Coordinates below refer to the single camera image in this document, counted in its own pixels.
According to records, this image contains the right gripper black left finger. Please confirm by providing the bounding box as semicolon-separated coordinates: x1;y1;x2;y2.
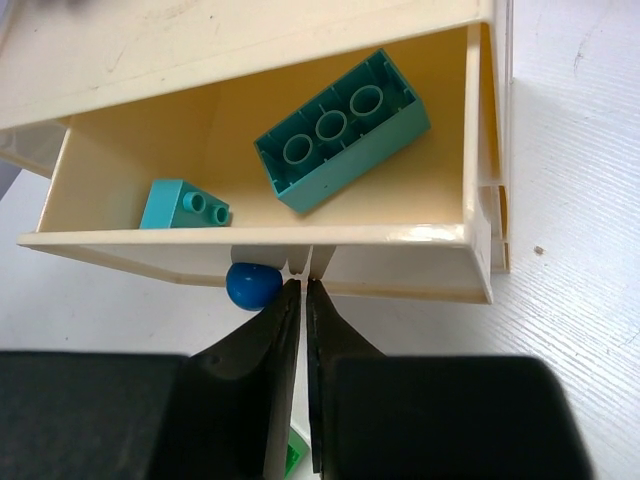
1;280;301;479

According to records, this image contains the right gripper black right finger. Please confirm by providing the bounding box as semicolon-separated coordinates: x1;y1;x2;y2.
306;280;590;479

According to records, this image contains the small teal lego brick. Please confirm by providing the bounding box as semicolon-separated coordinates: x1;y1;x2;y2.
139;179;231;229

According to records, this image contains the long teal lego brick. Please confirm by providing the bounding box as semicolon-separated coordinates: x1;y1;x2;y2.
254;49;431;214

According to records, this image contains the green lego brick near cabinet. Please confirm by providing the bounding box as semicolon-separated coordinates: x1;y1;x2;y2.
284;427;309;479

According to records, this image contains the cream drawer cabinet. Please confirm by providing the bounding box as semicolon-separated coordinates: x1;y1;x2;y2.
1;1;512;273

